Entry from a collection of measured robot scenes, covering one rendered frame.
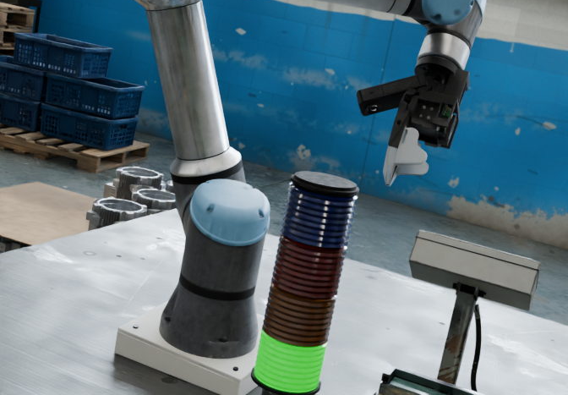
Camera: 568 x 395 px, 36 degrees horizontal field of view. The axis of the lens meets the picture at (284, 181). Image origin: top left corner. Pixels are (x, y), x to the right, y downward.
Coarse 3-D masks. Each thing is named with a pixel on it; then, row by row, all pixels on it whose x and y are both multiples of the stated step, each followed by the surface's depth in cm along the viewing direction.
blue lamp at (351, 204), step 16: (304, 192) 73; (288, 208) 75; (304, 208) 74; (320, 208) 73; (336, 208) 73; (352, 208) 75; (288, 224) 75; (304, 224) 74; (320, 224) 73; (336, 224) 74; (304, 240) 74; (320, 240) 74; (336, 240) 74
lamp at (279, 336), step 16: (272, 288) 77; (272, 304) 76; (288, 304) 75; (304, 304) 75; (320, 304) 75; (272, 320) 76; (288, 320) 75; (304, 320) 75; (320, 320) 76; (272, 336) 76; (288, 336) 75; (304, 336) 75; (320, 336) 76
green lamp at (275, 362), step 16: (272, 352) 76; (288, 352) 76; (304, 352) 76; (320, 352) 77; (256, 368) 78; (272, 368) 76; (288, 368) 76; (304, 368) 76; (320, 368) 78; (272, 384) 77; (288, 384) 76; (304, 384) 77
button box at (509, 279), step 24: (432, 240) 122; (456, 240) 122; (432, 264) 121; (456, 264) 120; (480, 264) 119; (504, 264) 119; (528, 264) 118; (480, 288) 121; (504, 288) 118; (528, 288) 117
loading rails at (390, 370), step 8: (392, 368) 113; (400, 368) 114; (384, 376) 111; (392, 376) 113; (400, 376) 114; (408, 376) 113; (416, 376) 113; (424, 376) 113; (384, 384) 111; (392, 384) 111; (400, 384) 111; (408, 384) 112; (416, 384) 112; (424, 384) 112; (432, 384) 112; (440, 384) 112; (448, 384) 112; (368, 392) 104; (384, 392) 111; (392, 392) 111; (400, 392) 110; (408, 392) 110; (416, 392) 110; (424, 392) 110; (432, 392) 111; (440, 392) 111; (448, 392) 111; (456, 392) 111; (464, 392) 111; (472, 392) 110
